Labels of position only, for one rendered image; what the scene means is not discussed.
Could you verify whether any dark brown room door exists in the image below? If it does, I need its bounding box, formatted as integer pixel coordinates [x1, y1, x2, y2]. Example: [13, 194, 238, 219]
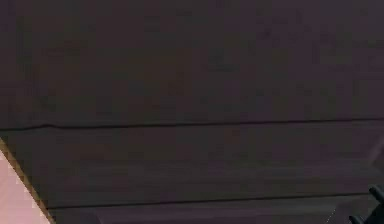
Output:
[0, 0, 384, 224]

